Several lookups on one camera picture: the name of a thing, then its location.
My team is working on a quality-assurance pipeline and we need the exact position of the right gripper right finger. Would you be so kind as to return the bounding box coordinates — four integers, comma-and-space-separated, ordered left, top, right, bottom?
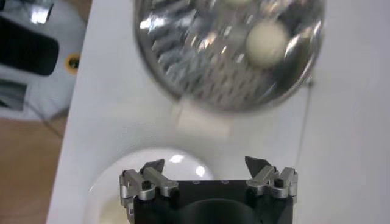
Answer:
244, 155, 299, 205

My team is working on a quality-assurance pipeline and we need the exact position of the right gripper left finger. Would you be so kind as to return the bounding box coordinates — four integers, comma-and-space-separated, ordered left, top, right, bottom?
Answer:
119, 158, 180, 224

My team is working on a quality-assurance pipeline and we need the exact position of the white steamed baozi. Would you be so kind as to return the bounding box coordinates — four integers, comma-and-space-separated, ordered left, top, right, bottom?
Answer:
97, 199, 130, 224
246, 20, 289, 69

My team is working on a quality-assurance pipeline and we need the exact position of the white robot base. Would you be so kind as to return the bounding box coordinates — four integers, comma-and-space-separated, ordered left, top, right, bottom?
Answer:
0, 0, 88, 121

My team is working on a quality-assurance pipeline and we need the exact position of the steel perforated steamer basket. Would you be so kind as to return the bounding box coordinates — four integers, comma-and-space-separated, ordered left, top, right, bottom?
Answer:
133, 0, 325, 113

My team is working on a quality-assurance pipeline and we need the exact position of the white round plate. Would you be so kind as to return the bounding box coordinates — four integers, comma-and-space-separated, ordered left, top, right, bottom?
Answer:
83, 147, 216, 224

